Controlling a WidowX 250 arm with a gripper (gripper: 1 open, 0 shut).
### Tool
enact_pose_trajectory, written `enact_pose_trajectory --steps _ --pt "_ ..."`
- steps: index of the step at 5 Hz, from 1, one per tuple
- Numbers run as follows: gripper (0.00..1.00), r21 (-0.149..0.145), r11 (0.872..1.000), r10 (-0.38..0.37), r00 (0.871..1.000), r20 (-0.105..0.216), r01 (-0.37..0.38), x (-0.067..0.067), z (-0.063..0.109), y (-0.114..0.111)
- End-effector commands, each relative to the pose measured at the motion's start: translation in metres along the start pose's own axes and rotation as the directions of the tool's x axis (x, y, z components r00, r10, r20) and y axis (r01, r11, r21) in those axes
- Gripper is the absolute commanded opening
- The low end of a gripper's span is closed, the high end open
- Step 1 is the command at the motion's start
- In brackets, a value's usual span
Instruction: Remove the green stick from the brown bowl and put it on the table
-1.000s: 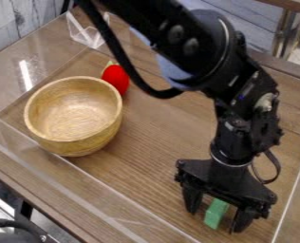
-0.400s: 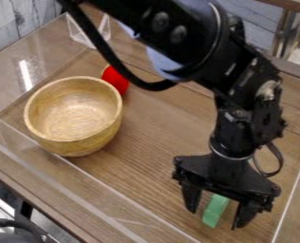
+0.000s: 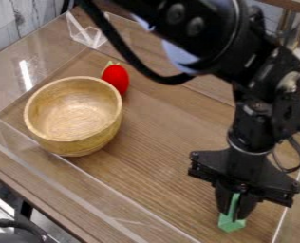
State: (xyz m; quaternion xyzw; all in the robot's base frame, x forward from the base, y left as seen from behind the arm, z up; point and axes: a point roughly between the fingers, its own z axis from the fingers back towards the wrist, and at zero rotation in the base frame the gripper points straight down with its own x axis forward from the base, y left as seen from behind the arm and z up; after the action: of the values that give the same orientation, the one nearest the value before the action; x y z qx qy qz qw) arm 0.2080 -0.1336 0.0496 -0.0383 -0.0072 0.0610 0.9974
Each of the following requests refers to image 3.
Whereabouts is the green rectangular stick block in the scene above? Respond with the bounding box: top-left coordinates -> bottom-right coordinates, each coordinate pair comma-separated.
216,194 -> 246,233

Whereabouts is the metal table leg background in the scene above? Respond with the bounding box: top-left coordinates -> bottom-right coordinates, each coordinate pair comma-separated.
278,9 -> 300,49

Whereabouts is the brown wooden bowl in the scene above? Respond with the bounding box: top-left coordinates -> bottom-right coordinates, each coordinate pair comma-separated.
23,76 -> 121,157

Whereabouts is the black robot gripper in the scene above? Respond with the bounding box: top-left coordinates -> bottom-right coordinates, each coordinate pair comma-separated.
187,147 -> 300,219

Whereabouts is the clear acrylic front barrier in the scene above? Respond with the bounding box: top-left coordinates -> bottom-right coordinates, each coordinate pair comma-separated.
0,120 -> 199,243

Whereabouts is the black table frame leg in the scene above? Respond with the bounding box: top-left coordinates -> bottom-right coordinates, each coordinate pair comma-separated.
13,199 -> 60,243

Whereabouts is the clear acrylic corner bracket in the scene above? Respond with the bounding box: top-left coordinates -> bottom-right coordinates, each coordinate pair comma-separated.
64,11 -> 107,49

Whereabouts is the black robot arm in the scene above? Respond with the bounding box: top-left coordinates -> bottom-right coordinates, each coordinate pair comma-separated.
76,0 -> 300,219

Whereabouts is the red toy strawberry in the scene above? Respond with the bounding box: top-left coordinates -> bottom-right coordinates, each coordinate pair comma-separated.
100,61 -> 129,95

